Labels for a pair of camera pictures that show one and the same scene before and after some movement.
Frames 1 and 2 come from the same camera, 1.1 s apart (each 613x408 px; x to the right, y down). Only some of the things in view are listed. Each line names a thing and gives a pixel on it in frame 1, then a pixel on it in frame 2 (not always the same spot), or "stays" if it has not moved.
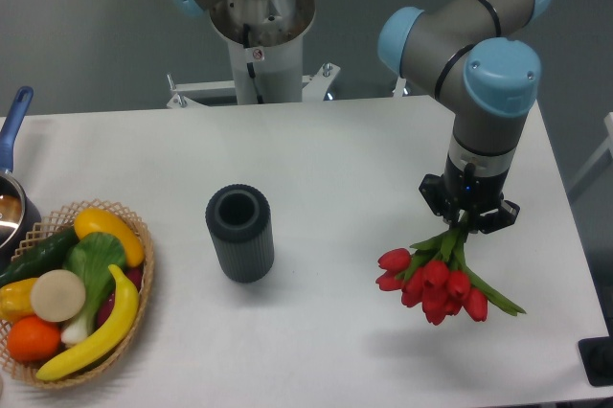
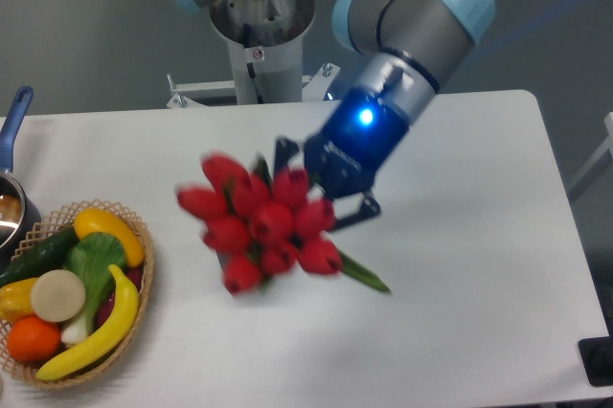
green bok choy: [90, 256] stays
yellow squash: [96, 220] stays
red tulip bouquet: [435, 275] -> [263, 224]
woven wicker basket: [26, 371] stays
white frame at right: [607, 143] stays
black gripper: [465, 191] -> [362, 136]
